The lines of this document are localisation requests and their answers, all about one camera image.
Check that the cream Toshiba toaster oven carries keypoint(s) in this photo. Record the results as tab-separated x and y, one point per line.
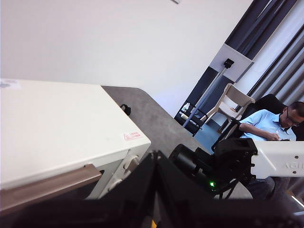
59	118

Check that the person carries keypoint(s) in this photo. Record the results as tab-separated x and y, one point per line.
261	123

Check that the cream wooden chair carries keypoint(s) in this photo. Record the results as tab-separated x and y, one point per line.
235	99

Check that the black office chair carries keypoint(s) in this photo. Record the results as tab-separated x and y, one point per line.
270	102

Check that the white wall panel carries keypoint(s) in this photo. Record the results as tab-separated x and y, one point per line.
240	61

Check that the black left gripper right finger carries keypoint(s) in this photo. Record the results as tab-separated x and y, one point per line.
202	213

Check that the grey metal pole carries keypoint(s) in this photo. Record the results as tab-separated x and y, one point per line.
209	95

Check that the small black camera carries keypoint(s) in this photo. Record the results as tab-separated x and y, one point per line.
229	63

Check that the grey striped curtain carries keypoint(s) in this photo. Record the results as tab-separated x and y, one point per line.
261	23

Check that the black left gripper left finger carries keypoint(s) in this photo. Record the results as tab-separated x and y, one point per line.
95	213

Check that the cream oven knob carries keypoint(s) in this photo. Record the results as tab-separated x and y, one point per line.
116	184
133	161

